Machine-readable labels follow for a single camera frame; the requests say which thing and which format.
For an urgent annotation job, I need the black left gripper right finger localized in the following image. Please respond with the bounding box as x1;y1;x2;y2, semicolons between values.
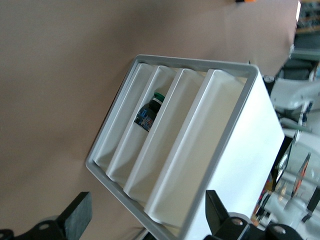
203;189;267;240

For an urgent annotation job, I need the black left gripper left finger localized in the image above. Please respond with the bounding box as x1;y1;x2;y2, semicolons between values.
23;191;92;240

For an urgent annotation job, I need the white plastic drawer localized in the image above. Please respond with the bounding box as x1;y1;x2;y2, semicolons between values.
144;69;249;227
123;68;210;209
106;65;179;186
92;62;151;169

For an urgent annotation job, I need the green push button switch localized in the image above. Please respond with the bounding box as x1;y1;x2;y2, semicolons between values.
133;92;166;133

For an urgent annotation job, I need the white drawer cabinet grey frame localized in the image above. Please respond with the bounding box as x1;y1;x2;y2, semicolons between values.
85;53;286;240

